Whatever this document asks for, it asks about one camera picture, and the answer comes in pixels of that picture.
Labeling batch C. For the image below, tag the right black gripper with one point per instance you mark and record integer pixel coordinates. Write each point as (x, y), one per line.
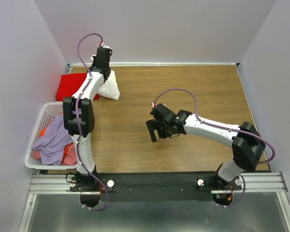
(152, 124)

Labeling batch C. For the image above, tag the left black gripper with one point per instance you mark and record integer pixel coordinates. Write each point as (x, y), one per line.
(94, 59)

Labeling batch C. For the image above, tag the white t-shirt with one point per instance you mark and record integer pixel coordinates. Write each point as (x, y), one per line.
(110, 88)

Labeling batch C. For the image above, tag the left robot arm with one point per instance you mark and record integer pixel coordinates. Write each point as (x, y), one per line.
(78, 115)

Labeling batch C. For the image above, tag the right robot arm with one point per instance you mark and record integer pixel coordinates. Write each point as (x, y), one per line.
(245, 142)

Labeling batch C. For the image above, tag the folded red t-shirt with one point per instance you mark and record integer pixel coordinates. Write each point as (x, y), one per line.
(71, 83)

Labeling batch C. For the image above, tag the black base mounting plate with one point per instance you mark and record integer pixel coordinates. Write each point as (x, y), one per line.
(153, 187)

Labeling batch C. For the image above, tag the white plastic laundry basket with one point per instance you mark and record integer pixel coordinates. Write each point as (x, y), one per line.
(47, 112)

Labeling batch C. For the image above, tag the lavender t-shirt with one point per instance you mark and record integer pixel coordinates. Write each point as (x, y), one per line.
(53, 142)

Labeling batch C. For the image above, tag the orange pink garment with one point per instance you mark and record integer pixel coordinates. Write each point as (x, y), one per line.
(69, 157)

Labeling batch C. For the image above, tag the aluminium rail frame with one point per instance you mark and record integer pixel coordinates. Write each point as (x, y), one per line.
(57, 184)

